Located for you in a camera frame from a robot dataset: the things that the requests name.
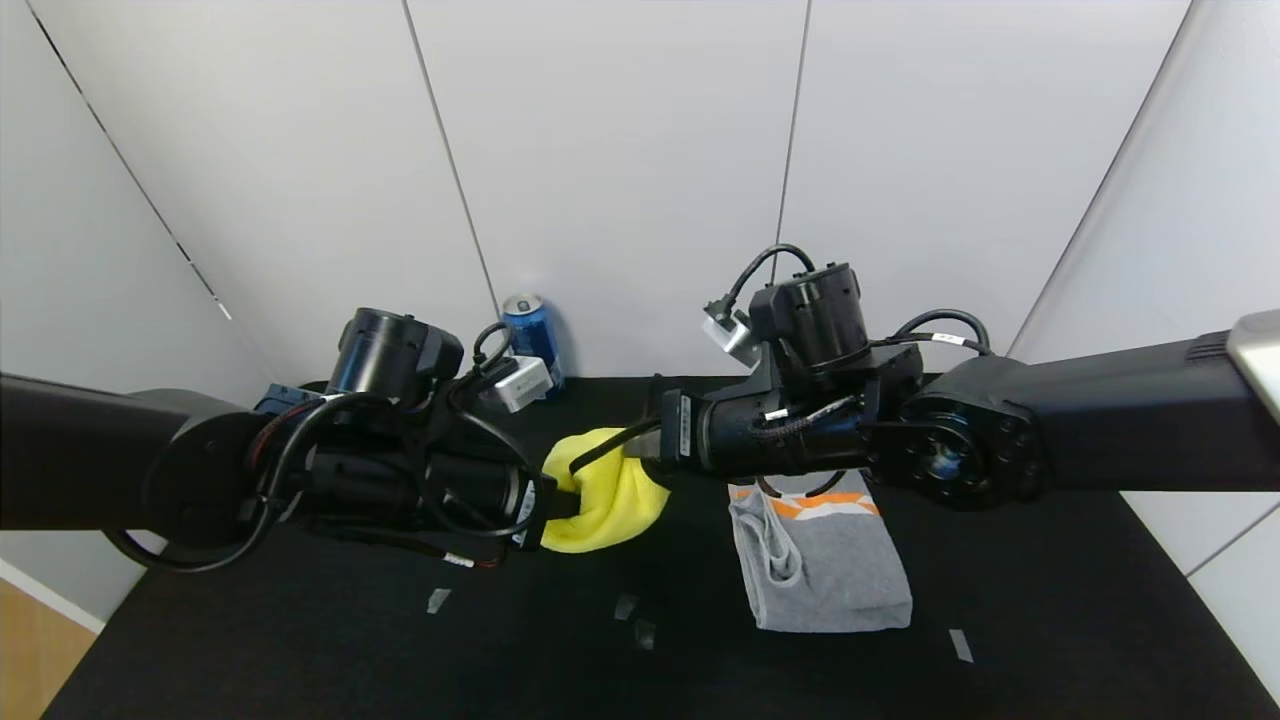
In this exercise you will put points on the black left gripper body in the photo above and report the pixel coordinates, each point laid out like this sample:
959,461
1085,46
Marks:
529,512

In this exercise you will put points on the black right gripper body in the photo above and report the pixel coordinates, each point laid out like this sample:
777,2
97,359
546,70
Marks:
679,426

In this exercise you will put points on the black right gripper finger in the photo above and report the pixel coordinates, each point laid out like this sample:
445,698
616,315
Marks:
645,456
654,397

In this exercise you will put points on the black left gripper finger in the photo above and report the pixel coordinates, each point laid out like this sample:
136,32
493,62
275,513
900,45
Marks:
563,512
565,498

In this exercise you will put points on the yellow microfiber towel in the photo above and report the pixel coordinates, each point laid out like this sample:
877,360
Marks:
610,510

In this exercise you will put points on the grey terry towel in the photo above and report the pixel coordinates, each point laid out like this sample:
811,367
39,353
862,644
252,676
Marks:
850,580

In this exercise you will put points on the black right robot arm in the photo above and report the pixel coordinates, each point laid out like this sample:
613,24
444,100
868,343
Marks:
1100,420

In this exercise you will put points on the grey and black left robot arm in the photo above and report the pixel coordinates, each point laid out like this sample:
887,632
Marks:
80,450

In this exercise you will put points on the small grey tape marker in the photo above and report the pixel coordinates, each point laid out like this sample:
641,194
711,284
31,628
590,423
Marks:
960,646
626,606
439,600
645,635

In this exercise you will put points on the blue drink can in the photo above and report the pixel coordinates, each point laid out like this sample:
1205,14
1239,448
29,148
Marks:
530,335

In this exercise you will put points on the black fabric table cover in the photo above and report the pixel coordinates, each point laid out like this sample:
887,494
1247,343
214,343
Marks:
500,680

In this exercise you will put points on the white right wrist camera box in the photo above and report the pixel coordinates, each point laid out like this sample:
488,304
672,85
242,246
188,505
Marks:
735,337

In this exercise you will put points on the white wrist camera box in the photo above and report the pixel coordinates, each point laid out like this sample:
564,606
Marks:
735,337
518,383

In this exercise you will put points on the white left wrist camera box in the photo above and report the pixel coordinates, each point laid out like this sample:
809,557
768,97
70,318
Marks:
518,383

